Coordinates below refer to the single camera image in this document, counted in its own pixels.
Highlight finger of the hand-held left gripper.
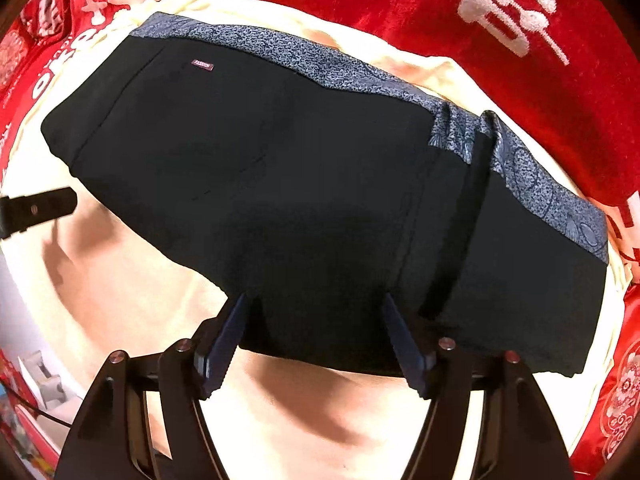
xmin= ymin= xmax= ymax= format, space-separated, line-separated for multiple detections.
xmin=0 ymin=186 xmax=78 ymax=241

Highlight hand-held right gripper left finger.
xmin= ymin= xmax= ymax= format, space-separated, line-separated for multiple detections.
xmin=54 ymin=292 xmax=251 ymax=480

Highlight black cable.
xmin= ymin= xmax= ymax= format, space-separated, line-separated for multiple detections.
xmin=0 ymin=382 xmax=76 ymax=429

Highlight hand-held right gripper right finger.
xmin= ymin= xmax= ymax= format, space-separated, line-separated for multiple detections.
xmin=381 ymin=292 xmax=573 ymax=480

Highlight red embroidered pillow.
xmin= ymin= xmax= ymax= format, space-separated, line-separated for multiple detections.
xmin=0 ymin=25 xmax=36 ymax=96
xmin=570 ymin=280 xmax=640 ymax=476

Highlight red printed blanket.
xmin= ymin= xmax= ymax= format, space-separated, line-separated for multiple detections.
xmin=0 ymin=0 xmax=640 ymax=311

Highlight black pants with patterned stripes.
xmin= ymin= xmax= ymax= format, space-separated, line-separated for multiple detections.
xmin=40 ymin=10 xmax=611 ymax=378

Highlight colourful packaging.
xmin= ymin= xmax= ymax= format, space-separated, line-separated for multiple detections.
xmin=0 ymin=350 xmax=57 ymax=476

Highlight white box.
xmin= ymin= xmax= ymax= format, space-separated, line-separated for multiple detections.
xmin=17 ymin=350 xmax=67 ymax=402

